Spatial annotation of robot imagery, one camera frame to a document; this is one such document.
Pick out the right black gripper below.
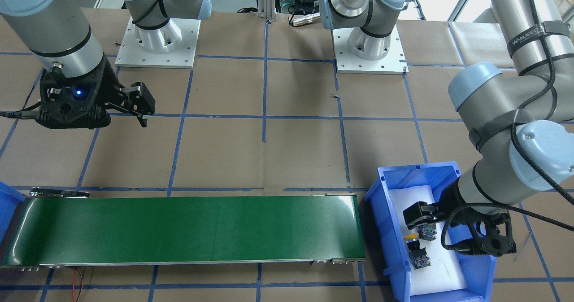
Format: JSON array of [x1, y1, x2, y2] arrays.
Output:
[[35, 55, 156, 129]]

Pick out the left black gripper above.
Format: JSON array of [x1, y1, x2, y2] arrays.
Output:
[[402, 180, 517, 257]]

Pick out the red push button switch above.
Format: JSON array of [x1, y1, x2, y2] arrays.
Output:
[[417, 224, 438, 241]]

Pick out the yellow push button switch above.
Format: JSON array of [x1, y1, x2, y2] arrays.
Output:
[[403, 234, 432, 269]]

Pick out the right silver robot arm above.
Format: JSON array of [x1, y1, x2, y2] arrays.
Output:
[[1, 0, 213, 129]]

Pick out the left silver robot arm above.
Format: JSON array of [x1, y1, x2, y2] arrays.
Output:
[[403, 0, 573, 257]]

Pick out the white foam pad source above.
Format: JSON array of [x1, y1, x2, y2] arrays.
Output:
[[390, 185, 467, 296]]

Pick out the blue source bin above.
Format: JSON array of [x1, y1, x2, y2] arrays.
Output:
[[365, 161, 496, 302]]

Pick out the green conveyor belt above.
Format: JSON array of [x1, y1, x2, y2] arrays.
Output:
[[1, 194, 366, 267]]

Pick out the blue destination bin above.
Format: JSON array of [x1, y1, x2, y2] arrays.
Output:
[[0, 182, 26, 241]]

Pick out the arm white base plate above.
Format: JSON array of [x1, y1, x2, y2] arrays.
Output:
[[115, 18, 202, 69], [332, 27, 409, 74]]

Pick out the red conveyor wire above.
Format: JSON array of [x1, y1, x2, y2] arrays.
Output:
[[72, 266, 84, 302]]

